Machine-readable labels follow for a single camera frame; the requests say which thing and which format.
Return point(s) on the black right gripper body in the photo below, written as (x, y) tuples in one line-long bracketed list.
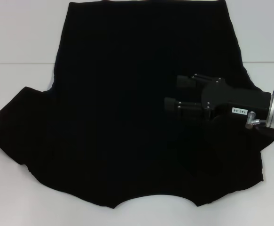
[(240, 99)]

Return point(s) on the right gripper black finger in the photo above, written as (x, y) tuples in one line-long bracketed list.
[(172, 104), (185, 82)]

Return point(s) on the black t-shirt with white print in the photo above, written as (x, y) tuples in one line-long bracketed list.
[(104, 106)]

